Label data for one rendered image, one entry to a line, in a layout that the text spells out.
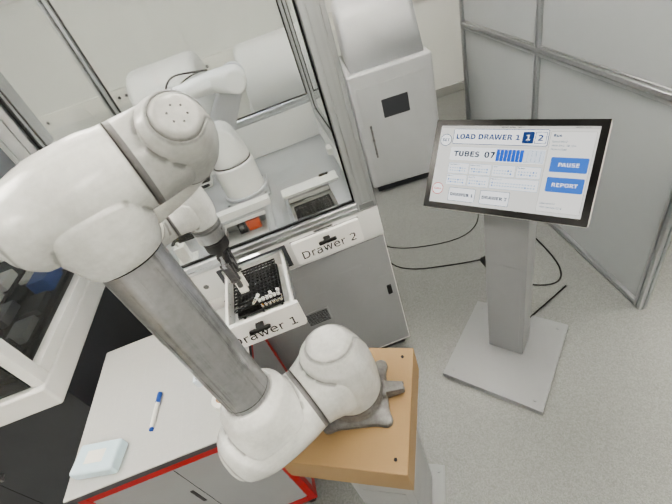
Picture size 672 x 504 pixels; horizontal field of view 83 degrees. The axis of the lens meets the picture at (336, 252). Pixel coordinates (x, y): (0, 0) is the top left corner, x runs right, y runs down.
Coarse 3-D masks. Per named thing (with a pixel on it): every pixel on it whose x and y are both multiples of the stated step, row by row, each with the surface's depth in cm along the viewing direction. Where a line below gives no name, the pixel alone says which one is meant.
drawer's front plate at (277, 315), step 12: (264, 312) 127; (276, 312) 127; (288, 312) 128; (300, 312) 130; (240, 324) 126; (252, 324) 127; (264, 324) 129; (276, 324) 130; (288, 324) 132; (300, 324) 133; (240, 336) 129; (252, 336) 131; (264, 336) 132
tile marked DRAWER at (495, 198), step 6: (480, 192) 129; (486, 192) 128; (492, 192) 127; (498, 192) 125; (504, 192) 124; (480, 198) 129; (486, 198) 128; (492, 198) 127; (498, 198) 126; (504, 198) 124; (486, 204) 128; (492, 204) 127; (498, 204) 126; (504, 204) 124
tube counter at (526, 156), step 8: (488, 152) 127; (496, 152) 126; (504, 152) 124; (512, 152) 123; (520, 152) 121; (528, 152) 120; (536, 152) 119; (544, 152) 117; (488, 160) 127; (496, 160) 126; (504, 160) 124; (512, 160) 123; (520, 160) 121; (528, 160) 120; (536, 160) 119
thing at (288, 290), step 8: (264, 256) 157; (272, 256) 157; (280, 256) 154; (248, 264) 156; (256, 264) 157; (280, 264) 160; (280, 272) 156; (288, 272) 148; (280, 280) 152; (288, 280) 141; (232, 288) 154; (288, 288) 138; (232, 296) 150; (288, 296) 144; (232, 304) 146; (280, 304) 142; (232, 312) 142; (232, 320) 139; (240, 320) 141
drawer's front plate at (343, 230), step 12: (336, 228) 152; (348, 228) 154; (360, 228) 155; (300, 240) 152; (312, 240) 153; (336, 240) 156; (348, 240) 157; (360, 240) 159; (300, 252) 155; (324, 252) 158; (300, 264) 158
